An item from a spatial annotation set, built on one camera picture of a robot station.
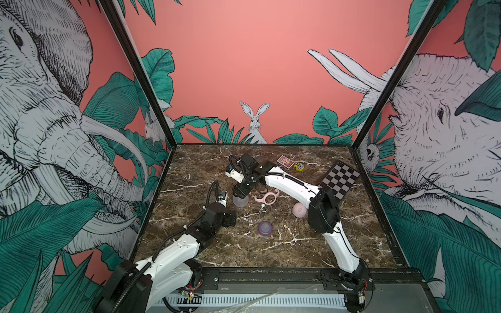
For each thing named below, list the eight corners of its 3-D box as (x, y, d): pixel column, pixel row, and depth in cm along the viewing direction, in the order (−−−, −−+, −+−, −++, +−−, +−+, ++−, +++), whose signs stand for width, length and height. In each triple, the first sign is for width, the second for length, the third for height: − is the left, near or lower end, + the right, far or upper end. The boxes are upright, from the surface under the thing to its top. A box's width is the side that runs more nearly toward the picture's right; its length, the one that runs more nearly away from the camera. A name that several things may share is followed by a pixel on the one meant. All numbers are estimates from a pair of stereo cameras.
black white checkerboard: (318, 185, 105) (320, 181, 103) (336, 163, 115) (338, 160, 112) (342, 200, 99) (344, 197, 97) (358, 176, 109) (361, 173, 107)
